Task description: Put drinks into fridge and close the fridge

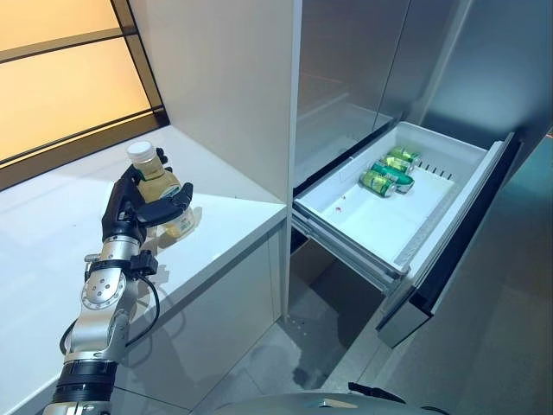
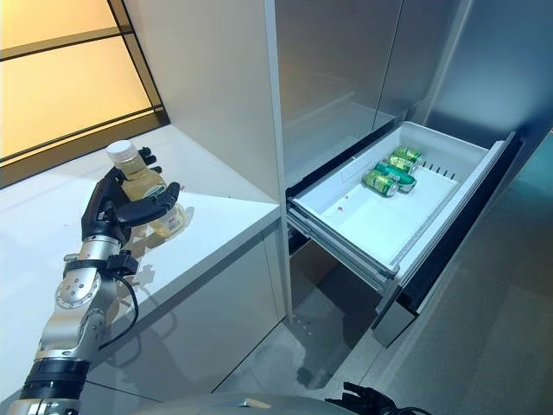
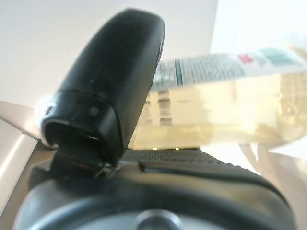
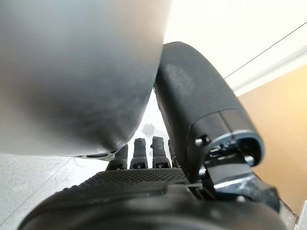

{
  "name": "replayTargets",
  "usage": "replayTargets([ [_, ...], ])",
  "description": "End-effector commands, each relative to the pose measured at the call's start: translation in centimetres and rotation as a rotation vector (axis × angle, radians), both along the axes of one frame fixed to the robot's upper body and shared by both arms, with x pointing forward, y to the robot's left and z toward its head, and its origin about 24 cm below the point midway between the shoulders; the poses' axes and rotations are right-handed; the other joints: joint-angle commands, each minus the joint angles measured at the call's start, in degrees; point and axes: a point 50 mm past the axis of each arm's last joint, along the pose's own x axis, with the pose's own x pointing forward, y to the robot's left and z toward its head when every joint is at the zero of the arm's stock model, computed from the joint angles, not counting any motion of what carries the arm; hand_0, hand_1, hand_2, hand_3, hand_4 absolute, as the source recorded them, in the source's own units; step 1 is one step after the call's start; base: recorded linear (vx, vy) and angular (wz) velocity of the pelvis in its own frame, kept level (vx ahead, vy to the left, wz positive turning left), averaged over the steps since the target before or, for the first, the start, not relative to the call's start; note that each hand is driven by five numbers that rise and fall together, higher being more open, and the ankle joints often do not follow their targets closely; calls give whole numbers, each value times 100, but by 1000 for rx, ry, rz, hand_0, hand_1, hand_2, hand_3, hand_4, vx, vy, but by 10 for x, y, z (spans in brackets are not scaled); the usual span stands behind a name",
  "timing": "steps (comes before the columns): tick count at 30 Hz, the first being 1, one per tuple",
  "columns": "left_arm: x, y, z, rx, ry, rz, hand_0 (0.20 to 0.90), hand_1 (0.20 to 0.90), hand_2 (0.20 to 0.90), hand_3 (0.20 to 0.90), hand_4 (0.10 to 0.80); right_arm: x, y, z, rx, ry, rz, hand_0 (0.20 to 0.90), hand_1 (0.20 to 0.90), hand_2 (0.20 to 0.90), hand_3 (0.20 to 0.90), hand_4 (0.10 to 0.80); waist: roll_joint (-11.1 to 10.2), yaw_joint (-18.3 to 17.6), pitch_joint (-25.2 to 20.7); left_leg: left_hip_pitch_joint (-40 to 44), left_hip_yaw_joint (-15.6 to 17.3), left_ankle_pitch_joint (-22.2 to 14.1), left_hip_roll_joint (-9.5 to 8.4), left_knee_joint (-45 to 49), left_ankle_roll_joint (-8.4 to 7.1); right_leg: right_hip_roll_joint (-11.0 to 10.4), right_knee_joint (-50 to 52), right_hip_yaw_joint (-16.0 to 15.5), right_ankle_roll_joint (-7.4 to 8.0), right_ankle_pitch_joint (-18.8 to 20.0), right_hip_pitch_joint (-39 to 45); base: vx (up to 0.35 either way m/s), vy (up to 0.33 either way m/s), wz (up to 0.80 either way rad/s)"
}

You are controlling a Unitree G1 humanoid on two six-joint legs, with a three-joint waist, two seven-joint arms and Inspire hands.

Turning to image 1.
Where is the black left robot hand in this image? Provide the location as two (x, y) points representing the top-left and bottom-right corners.
(101, 146), (194, 243)

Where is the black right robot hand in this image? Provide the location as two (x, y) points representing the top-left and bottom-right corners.
(347, 381), (408, 403)

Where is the yellow drink bottle white cap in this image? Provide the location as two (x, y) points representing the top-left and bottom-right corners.
(125, 142), (204, 248)

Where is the white fridge drawer steel front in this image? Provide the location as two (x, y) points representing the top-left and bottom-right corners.
(291, 120), (522, 349)

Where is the stainless steel fridge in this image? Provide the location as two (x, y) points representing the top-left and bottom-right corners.
(289, 0), (437, 323)

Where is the white counter cabinet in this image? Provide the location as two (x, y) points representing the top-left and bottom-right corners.
(0, 124), (289, 415)

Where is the tall white partition panel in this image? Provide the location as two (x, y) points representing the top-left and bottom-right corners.
(128, 0), (304, 322)

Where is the light green drink can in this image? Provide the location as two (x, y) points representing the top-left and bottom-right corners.
(386, 145), (423, 164)
(379, 154), (412, 174)
(359, 169), (397, 199)

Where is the dark green drink can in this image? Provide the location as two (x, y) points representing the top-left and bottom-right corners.
(372, 161), (416, 194)

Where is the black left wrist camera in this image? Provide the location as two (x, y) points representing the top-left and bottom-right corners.
(128, 249), (158, 277)

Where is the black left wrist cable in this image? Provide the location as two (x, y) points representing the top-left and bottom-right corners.
(124, 271), (162, 348)

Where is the orange lit window black frame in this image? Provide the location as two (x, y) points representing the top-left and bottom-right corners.
(0, 0), (166, 192)

